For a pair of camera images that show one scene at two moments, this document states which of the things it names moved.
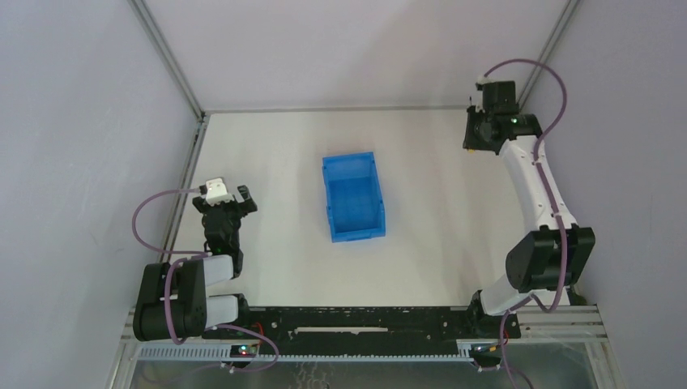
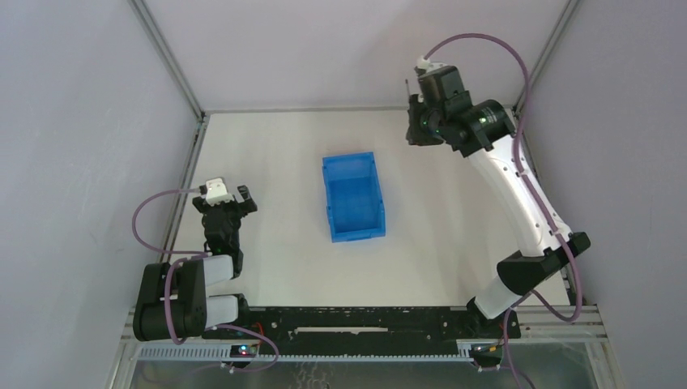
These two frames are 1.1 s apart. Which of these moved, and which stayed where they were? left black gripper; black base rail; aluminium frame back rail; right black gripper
Moved: right black gripper
Stayed: black base rail; aluminium frame back rail; left black gripper
